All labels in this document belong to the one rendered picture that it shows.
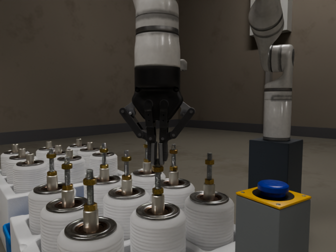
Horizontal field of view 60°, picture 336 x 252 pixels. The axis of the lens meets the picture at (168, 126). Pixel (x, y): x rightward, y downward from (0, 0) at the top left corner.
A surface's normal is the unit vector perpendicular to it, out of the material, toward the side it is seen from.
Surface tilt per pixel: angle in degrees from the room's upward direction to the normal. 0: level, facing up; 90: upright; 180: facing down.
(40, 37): 90
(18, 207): 90
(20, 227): 0
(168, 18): 90
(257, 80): 90
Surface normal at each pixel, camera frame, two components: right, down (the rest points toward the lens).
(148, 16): -0.39, 0.08
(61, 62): 0.74, 0.06
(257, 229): -0.82, 0.05
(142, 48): -0.57, 0.04
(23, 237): 0.00, -1.00
